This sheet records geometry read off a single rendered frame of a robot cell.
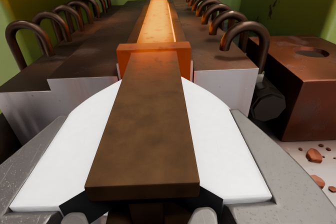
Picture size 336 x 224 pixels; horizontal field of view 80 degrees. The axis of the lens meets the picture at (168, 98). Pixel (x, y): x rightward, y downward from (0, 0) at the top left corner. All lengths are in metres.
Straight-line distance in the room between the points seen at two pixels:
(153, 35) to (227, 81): 0.07
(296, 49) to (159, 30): 0.15
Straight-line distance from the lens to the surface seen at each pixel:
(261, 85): 0.19
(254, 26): 0.17
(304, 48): 0.27
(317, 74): 0.20
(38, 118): 0.20
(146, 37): 0.17
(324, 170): 0.21
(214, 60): 0.17
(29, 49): 0.35
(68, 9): 0.31
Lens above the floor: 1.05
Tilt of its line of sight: 33 degrees down
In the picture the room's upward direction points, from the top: 2 degrees counter-clockwise
